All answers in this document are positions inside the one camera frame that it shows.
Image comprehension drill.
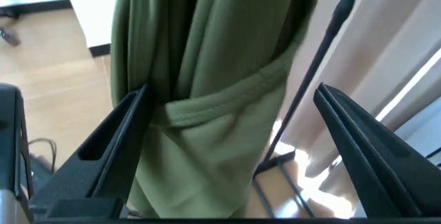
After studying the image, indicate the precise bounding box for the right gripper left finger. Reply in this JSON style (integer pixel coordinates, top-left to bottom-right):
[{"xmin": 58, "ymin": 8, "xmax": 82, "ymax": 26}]
[{"xmin": 29, "ymin": 84, "xmax": 154, "ymax": 218}]

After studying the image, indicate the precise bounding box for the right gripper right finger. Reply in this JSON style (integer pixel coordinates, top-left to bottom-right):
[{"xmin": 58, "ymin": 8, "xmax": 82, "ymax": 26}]
[{"xmin": 313, "ymin": 82, "xmax": 441, "ymax": 218}]

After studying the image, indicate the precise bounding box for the green garment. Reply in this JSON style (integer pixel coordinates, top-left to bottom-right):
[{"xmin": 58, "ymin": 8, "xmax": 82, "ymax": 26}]
[{"xmin": 110, "ymin": 0, "xmax": 323, "ymax": 218}]

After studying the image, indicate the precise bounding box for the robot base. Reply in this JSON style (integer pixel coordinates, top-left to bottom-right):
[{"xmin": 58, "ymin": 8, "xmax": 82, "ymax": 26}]
[{"xmin": 0, "ymin": 83, "xmax": 35, "ymax": 224}]

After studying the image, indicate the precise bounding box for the black clothes rack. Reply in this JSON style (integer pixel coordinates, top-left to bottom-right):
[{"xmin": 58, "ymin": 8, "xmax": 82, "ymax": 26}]
[{"xmin": 253, "ymin": 0, "xmax": 368, "ymax": 218}]

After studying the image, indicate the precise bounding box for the beige curtain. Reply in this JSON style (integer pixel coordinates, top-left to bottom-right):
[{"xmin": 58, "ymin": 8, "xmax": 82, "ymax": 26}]
[{"xmin": 278, "ymin": 0, "xmax": 441, "ymax": 199}]

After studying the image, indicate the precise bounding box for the black cable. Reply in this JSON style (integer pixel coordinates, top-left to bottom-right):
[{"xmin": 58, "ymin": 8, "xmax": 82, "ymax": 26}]
[{"xmin": 27, "ymin": 137, "xmax": 58, "ymax": 174}]

